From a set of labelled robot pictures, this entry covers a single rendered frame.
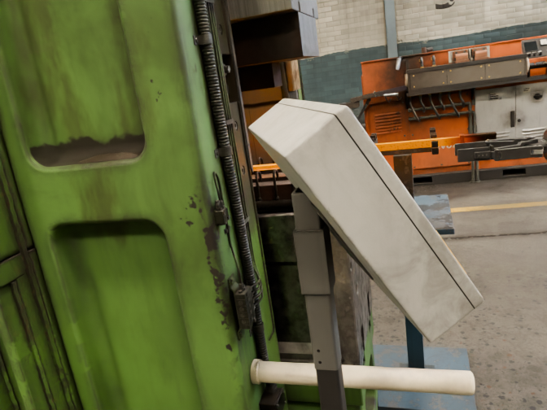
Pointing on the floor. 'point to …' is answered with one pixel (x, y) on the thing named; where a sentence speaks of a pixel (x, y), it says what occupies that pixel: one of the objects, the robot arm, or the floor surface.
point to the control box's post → (321, 320)
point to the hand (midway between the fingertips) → (469, 151)
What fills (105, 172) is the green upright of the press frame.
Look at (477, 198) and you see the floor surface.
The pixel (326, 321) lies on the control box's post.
